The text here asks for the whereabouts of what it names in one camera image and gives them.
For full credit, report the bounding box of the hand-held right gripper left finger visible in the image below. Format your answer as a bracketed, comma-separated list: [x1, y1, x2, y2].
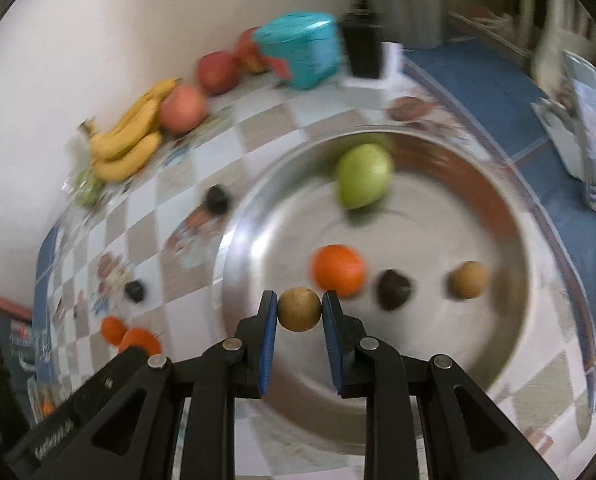
[43, 290, 279, 480]

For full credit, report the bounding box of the green mango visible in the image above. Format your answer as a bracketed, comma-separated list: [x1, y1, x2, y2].
[335, 143, 395, 211]

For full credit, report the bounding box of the teal plastic box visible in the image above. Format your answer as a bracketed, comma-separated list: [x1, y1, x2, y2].
[253, 11, 341, 91]

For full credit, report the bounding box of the red apple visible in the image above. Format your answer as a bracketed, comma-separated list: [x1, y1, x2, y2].
[234, 27, 273, 75]
[196, 51, 242, 96]

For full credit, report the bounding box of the small brown round fruit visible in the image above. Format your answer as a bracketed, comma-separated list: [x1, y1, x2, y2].
[277, 286, 323, 332]
[447, 260, 489, 300]

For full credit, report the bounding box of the plastic bag of green fruit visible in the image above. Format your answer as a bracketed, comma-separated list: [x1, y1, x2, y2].
[63, 167, 106, 208]

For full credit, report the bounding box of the steel thermos kettle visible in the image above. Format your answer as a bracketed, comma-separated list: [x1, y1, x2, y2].
[363, 0, 446, 48]

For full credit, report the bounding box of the pale pink apple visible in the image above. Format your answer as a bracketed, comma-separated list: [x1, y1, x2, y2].
[159, 85, 209, 135]

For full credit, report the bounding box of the orange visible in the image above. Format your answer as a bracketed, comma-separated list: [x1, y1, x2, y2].
[118, 327, 163, 356]
[310, 244, 367, 298]
[100, 316, 129, 346]

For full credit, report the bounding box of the round steel plate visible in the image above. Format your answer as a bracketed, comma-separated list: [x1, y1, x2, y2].
[218, 130, 596, 446]

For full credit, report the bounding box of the bunch of yellow bananas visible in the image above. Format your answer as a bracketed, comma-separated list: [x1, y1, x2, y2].
[80, 77, 183, 183]

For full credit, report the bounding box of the smartphone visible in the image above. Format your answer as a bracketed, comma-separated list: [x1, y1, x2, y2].
[562, 50, 596, 211]

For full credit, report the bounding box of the white phone stand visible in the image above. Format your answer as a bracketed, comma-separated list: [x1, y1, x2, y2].
[530, 97, 588, 178]

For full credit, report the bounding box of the white plastic chair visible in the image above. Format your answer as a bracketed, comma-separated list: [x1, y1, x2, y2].
[542, 0, 596, 76]

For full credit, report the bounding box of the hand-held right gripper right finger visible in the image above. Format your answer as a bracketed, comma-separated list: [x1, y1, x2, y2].
[322, 290, 558, 480]

